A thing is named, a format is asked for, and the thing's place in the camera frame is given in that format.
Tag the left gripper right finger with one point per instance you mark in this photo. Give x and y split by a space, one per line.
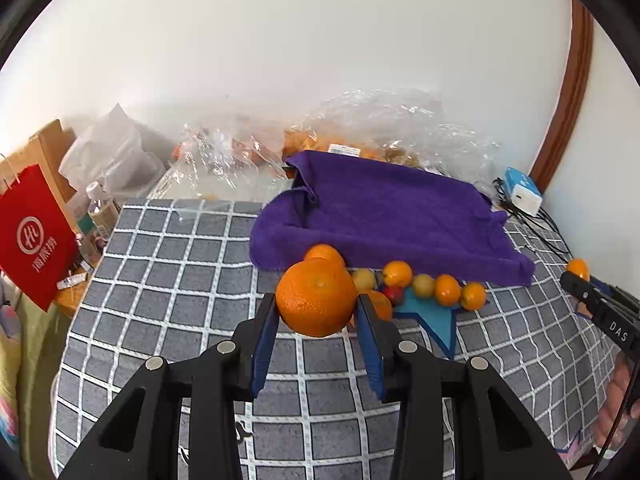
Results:
495 437

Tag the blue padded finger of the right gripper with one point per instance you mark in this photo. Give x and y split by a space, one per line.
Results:
600 292

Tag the small red fruit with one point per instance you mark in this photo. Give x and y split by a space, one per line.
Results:
396 294

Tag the yellow-green round fruit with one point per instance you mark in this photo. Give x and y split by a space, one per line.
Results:
364 280

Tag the small orange kumquat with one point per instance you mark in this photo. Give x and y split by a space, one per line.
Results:
397 273

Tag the right hand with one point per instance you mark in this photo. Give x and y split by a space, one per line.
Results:
614 396

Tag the grey checkered bed cover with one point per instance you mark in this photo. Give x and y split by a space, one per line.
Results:
176 278

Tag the white blue charger box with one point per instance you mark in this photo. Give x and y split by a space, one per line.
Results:
522 192

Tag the plastic water bottle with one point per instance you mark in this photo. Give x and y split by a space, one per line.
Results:
102 209

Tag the red paper bag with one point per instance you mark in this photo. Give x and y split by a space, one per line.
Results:
38 246

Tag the clear plastic bag with fruit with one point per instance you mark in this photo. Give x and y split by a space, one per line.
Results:
237 156

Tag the purple towel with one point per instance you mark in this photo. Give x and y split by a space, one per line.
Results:
374 212

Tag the white plastic bag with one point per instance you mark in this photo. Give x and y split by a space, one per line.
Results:
111 152

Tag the brown paper bag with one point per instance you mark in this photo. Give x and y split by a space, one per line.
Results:
46 148

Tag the brown wooden door frame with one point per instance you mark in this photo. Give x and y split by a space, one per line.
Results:
570 98

